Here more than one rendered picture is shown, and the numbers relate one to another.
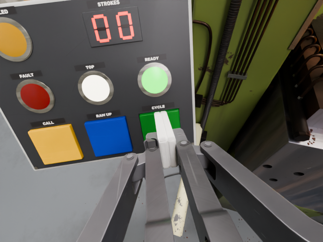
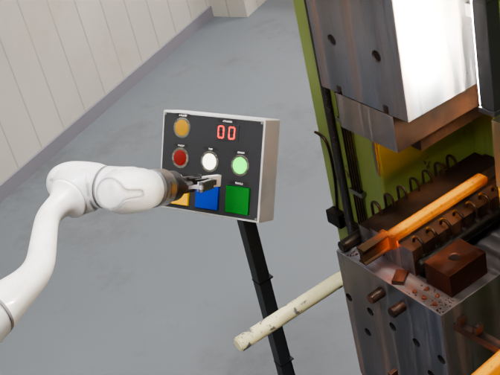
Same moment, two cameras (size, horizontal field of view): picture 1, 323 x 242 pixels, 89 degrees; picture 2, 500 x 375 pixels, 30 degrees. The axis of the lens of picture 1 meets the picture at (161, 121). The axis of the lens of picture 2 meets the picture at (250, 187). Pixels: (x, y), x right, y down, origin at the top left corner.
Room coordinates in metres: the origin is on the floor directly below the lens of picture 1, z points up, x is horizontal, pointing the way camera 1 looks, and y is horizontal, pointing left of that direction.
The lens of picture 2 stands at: (-1.41, -1.43, 2.38)
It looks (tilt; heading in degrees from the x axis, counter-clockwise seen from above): 32 degrees down; 41
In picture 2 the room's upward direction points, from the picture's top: 14 degrees counter-clockwise
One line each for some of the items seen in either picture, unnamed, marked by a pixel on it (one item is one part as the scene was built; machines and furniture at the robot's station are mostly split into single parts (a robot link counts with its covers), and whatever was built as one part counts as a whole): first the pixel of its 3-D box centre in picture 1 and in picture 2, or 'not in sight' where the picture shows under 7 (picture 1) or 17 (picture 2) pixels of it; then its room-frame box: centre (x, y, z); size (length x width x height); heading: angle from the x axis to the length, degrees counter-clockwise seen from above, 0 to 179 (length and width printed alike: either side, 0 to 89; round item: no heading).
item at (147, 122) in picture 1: (161, 128); (238, 199); (0.17, 0.00, 1.01); 0.07 x 0.05 x 0.07; 94
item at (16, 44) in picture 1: (10, 40); (181, 127); (0.25, 0.21, 1.16); 0.05 x 0.03 x 0.04; 69
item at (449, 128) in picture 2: not in sight; (454, 108); (0.39, -0.56, 1.24); 0.30 x 0.07 x 0.06; 159
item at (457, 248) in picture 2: not in sight; (455, 267); (0.16, -0.63, 0.95); 0.12 x 0.09 x 0.07; 159
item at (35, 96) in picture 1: (35, 96); (180, 158); (0.21, 0.20, 1.09); 0.05 x 0.03 x 0.04; 69
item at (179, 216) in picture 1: (188, 171); (297, 306); (0.21, -0.09, 0.62); 0.44 x 0.05 x 0.05; 159
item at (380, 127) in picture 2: not in sight; (431, 84); (0.36, -0.52, 1.32); 0.42 x 0.20 x 0.10; 159
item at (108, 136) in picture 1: (110, 136); (207, 195); (0.17, 0.10, 1.01); 0.07 x 0.05 x 0.07; 94
